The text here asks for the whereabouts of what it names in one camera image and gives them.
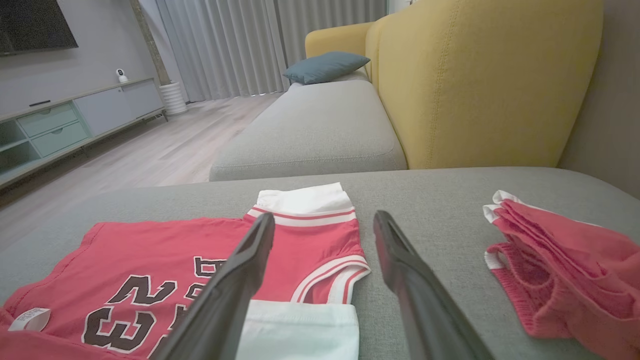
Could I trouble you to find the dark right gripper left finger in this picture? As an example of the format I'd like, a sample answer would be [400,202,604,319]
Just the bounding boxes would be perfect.
[149,212,277,360]

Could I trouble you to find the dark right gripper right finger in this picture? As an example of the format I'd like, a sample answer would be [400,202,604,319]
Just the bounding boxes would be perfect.
[372,209,497,360]

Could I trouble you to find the red basketball jersey white trim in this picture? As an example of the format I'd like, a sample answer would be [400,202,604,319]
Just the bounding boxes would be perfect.
[0,182,372,360]

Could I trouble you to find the red shorts with white trim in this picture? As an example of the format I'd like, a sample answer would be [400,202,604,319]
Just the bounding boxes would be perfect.
[482,189,640,360]

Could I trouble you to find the large grey sofa seat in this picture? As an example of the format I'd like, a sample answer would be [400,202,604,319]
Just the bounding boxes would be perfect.
[0,166,640,360]

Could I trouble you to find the small grey sofa seat cushion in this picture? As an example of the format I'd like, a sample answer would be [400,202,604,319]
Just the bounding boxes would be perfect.
[209,70,409,182]

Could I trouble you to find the white ribbed cylinder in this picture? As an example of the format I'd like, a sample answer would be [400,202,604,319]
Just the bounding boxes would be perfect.
[158,81,189,117]

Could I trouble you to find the yellow sofa backrest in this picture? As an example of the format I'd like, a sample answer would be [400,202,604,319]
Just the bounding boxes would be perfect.
[304,0,604,170]

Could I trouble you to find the low grey tv cabinet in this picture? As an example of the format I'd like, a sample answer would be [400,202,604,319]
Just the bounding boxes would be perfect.
[0,76,168,192]

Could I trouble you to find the teal throw pillow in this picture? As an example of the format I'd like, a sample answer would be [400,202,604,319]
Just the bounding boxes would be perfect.
[283,51,371,85]

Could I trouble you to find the grey drape curtain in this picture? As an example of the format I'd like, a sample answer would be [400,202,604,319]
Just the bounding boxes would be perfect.
[138,0,290,104]

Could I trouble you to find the brown wooden column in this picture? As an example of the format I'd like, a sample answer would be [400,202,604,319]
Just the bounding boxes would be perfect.
[129,0,172,87]

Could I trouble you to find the pale sheer curtain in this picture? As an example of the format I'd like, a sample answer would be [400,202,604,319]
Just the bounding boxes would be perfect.
[275,0,389,68]

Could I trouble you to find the black wall television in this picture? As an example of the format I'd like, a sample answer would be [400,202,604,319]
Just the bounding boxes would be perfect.
[0,0,79,57]

